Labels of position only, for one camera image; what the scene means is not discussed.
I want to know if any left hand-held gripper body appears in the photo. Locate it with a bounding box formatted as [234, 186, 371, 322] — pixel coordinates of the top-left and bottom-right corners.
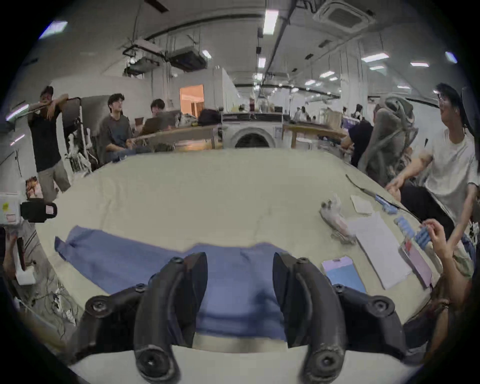
[0, 192, 22, 226]

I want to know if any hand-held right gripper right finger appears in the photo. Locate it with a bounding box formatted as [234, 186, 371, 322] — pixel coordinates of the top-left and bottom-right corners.
[272, 251, 410, 384]

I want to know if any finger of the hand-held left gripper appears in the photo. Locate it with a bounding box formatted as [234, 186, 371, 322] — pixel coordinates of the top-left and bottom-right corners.
[20, 201, 58, 224]

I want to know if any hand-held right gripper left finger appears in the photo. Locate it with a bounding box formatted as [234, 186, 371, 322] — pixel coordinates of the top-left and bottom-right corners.
[71, 251, 209, 384]

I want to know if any person's left hand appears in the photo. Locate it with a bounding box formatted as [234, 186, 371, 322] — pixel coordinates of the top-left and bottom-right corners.
[3, 229, 28, 280]

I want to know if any phone with pale blue case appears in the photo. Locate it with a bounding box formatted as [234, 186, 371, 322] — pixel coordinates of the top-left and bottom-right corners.
[321, 256, 367, 294]

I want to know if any blue garment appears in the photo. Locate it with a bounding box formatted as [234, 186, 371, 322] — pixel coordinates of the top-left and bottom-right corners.
[54, 225, 298, 343]

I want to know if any large white paper sheet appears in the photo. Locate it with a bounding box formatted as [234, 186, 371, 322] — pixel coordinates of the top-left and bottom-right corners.
[346, 211, 414, 290]

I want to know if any crumpled white plastic bag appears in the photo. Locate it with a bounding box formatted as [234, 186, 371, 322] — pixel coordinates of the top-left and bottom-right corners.
[319, 194, 358, 245]

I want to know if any pink notebook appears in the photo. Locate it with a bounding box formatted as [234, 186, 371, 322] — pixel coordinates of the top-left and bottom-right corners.
[398, 239, 435, 289]

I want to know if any small white paper card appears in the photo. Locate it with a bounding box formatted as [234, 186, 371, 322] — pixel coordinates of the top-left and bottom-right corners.
[350, 194, 374, 215]

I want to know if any blue blister pack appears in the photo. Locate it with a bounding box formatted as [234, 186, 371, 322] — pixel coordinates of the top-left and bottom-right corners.
[412, 224, 436, 249]
[374, 194, 399, 215]
[394, 215, 418, 239]

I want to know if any wooden table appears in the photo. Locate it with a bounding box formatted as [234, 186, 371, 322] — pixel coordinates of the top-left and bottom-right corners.
[129, 109, 223, 152]
[282, 123, 349, 151]

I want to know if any grey office chair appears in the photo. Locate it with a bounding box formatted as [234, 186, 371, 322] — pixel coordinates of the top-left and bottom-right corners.
[357, 96, 419, 188]

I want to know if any white washing machine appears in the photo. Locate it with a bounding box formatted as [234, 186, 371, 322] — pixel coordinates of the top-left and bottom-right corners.
[220, 112, 284, 150]

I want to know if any tangle of cables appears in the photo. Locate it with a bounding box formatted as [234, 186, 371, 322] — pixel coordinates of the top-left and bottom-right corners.
[14, 283, 81, 328]

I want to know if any black cable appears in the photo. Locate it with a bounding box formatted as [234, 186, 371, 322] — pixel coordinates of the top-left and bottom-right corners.
[345, 174, 421, 222]

